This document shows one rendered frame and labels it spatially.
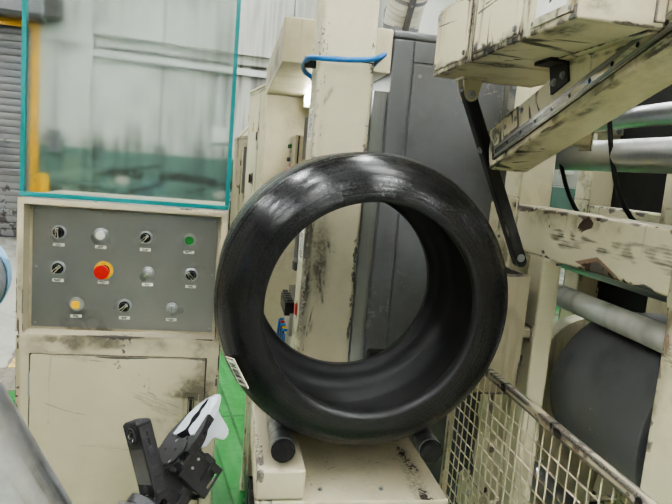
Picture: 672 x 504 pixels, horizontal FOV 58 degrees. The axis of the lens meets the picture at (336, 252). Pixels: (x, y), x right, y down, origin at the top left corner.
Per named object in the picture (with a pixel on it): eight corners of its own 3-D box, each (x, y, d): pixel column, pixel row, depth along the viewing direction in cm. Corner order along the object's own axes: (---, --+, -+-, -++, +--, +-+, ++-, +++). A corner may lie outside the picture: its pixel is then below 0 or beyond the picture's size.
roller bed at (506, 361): (432, 366, 167) (444, 258, 163) (483, 368, 169) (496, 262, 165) (458, 393, 147) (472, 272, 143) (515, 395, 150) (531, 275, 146)
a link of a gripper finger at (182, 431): (224, 413, 107) (194, 458, 102) (203, 390, 105) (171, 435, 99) (235, 412, 105) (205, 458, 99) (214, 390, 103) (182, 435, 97)
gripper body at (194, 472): (199, 464, 103) (155, 531, 95) (165, 431, 99) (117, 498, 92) (226, 466, 98) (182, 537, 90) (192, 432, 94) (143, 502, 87)
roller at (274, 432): (261, 391, 144) (262, 373, 144) (280, 392, 145) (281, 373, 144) (269, 463, 110) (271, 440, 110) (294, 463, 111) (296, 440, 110)
